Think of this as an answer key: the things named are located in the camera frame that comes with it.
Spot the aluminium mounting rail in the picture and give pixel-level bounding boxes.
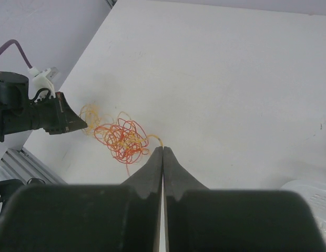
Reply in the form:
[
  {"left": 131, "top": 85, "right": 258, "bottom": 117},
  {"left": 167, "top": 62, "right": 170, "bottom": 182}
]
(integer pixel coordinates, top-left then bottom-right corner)
[{"left": 0, "top": 148, "right": 67, "bottom": 184}]

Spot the red orange wire ball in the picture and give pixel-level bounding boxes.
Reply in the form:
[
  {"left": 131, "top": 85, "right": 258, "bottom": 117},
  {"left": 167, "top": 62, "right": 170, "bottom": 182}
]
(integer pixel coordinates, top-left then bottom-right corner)
[{"left": 93, "top": 111, "right": 150, "bottom": 175}]

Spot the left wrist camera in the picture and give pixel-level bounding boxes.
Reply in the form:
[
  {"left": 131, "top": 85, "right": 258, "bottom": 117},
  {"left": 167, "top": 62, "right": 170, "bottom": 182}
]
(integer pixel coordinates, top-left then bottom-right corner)
[{"left": 28, "top": 67, "right": 60, "bottom": 99}]

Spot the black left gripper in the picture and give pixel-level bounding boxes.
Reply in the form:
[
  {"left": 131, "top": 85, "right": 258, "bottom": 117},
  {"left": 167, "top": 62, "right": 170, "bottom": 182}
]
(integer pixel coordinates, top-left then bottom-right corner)
[{"left": 0, "top": 71, "right": 87, "bottom": 142}]

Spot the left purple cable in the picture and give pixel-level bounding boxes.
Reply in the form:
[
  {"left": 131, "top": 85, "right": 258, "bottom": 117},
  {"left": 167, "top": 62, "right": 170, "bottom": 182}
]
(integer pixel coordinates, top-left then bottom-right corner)
[{"left": 0, "top": 39, "right": 34, "bottom": 70}]

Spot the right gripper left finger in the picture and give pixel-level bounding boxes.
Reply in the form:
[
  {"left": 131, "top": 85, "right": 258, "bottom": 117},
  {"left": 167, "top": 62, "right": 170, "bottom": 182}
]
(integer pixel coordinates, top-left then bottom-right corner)
[{"left": 121, "top": 147, "right": 163, "bottom": 198}]

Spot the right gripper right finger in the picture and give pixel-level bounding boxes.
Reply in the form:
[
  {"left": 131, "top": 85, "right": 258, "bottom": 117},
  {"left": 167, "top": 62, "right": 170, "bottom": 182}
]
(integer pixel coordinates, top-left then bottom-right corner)
[{"left": 163, "top": 147, "right": 209, "bottom": 201}]

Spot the near white plastic basket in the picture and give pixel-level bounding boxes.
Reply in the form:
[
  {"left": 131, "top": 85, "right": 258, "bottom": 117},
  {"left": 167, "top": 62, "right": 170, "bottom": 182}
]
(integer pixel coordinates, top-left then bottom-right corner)
[{"left": 281, "top": 180, "right": 326, "bottom": 244}]

